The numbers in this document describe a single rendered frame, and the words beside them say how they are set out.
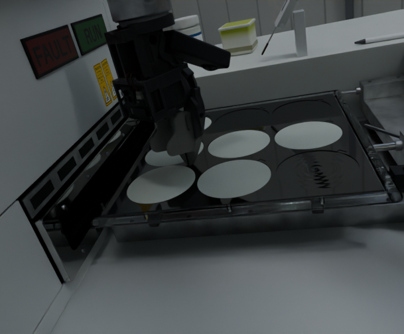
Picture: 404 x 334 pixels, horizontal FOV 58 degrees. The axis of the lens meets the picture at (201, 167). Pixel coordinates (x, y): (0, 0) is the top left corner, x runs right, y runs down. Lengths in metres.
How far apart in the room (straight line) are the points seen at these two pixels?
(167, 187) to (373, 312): 0.29
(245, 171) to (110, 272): 0.23
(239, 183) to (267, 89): 0.34
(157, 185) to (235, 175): 0.11
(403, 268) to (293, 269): 0.12
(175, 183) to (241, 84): 0.33
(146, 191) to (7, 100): 0.20
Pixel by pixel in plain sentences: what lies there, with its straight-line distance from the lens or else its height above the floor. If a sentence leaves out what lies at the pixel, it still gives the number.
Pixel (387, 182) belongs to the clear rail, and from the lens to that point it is 0.46.
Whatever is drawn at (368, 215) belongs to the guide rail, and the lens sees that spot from 0.52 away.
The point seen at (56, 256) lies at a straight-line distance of 0.48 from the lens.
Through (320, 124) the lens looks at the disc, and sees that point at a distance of 0.62.
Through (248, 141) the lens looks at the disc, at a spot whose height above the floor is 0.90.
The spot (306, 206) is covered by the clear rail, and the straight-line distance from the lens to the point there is 0.43.
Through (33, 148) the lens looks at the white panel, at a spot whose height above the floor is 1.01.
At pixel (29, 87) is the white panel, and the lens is 0.49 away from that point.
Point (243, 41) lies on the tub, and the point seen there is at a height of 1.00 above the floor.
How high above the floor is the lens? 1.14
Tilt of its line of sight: 27 degrees down
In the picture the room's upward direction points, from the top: 13 degrees counter-clockwise
